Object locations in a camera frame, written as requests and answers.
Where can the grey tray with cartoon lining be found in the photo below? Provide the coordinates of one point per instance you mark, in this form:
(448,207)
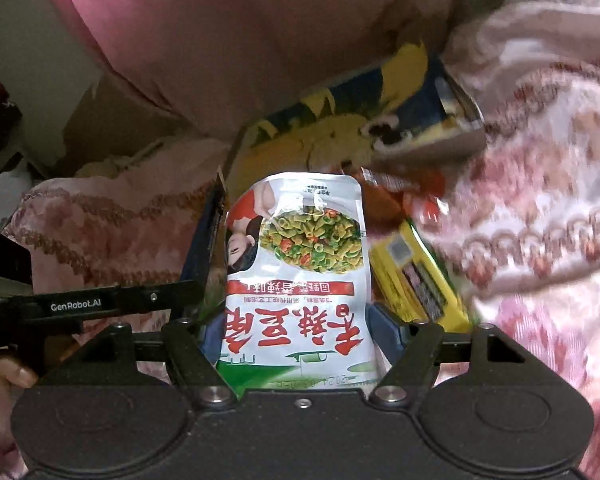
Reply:
(406,109)

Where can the pink floral bed quilt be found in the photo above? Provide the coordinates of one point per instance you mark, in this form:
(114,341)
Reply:
(522,228)

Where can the bag of orange fruits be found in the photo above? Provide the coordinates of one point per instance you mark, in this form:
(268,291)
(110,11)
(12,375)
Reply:
(391,199)

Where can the white green bean snack bag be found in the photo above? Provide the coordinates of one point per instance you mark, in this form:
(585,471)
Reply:
(298,281)

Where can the large pink pillow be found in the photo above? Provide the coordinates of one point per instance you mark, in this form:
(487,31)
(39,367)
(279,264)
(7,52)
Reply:
(222,63)

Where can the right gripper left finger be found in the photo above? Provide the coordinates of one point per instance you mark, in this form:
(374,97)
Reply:
(192,352)

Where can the person's left hand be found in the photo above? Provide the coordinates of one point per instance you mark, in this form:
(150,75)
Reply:
(13,374)

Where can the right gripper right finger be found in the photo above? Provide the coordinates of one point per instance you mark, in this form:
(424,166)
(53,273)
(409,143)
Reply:
(412,349)

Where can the yellow snack bar packet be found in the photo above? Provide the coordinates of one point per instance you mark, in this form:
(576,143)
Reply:
(414,284)

